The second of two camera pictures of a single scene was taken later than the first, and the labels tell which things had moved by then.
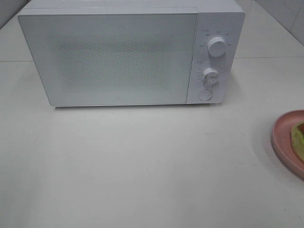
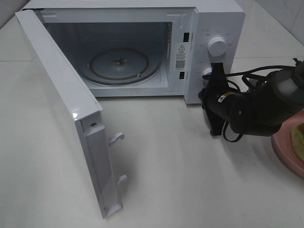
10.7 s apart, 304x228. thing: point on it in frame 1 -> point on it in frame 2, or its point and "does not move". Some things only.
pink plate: x=282 y=140 does not move
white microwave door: x=116 y=57 -> x=86 y=110
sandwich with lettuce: x=297 y=136 does not move
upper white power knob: x=217 y=46 does not move
